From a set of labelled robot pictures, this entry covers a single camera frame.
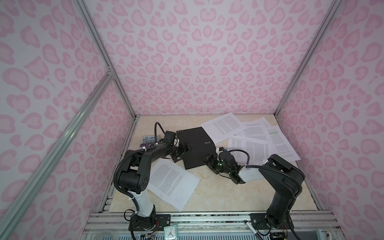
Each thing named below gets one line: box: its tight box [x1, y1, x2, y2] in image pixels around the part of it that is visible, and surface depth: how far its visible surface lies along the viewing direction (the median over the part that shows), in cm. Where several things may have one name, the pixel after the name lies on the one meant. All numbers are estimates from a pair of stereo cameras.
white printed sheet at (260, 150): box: [228, 135, 276, 166], surface depth 106 cm
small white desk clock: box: [163, 224, 178, 240], surface depth 70 cm
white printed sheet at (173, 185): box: [147, 159, 201, 213], surface depth 88 cm
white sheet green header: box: [267, 125, 301, 162], surface depth 105 cm
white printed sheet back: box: [200, 112, 247, 145], surface depth 116 cm
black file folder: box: [176, 126, 217, 170], surface depth 105 cm
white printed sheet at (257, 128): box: [233, 117, 271, 141], surface depth 113 cm
